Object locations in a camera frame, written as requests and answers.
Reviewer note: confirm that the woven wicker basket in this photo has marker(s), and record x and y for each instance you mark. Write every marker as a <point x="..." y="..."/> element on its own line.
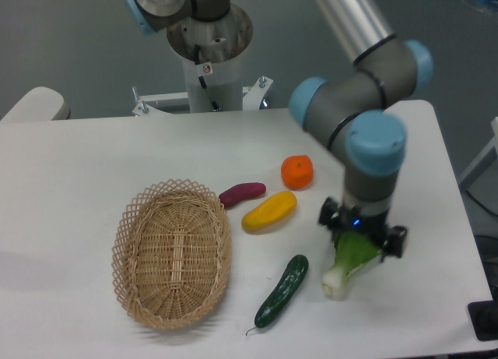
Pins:
<point x="172" y="253"/>

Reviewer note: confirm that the green bok choy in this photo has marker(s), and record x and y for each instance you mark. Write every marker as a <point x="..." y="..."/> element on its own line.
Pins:
<point x="352" y="252"/>

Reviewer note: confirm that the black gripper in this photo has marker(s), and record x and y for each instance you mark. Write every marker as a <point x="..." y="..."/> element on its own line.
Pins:
<point x="338" y="219"/>

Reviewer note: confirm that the purple sweet potato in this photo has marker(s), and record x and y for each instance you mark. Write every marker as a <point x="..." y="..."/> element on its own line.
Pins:
<point x="242" y="192"/>

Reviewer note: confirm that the white chair armrest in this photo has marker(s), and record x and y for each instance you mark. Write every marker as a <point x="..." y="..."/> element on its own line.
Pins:
<point x="39" y="104"/>

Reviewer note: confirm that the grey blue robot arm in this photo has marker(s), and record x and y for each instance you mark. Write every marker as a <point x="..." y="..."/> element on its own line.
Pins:
<point x="350" y="120"/>

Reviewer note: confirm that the black device at table edge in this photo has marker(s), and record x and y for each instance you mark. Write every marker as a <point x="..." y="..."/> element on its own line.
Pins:
<point x="483" y="315"/>

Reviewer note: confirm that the yellow mango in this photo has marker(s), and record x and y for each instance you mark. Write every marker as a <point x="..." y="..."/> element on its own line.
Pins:
<point x="273" y="210"/>

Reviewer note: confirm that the white frame at right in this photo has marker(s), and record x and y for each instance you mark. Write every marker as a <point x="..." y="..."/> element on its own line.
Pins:
<point x="483" y="160"/>

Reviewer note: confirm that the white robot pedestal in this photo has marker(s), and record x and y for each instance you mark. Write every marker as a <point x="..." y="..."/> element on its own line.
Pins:
<point x="211" y="55"/>

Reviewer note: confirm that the orange tangerine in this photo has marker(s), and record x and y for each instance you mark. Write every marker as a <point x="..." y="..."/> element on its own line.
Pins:
<point x="297" y="172"/>

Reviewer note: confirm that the green cucumber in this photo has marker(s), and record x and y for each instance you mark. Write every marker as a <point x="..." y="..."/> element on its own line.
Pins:
<point x="276" y="302"/>

